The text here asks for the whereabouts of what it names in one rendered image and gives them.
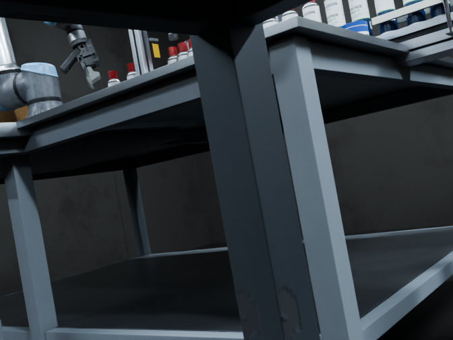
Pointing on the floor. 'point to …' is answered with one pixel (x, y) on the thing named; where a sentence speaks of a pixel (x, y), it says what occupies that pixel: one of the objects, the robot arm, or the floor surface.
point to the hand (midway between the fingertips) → (90, 86)
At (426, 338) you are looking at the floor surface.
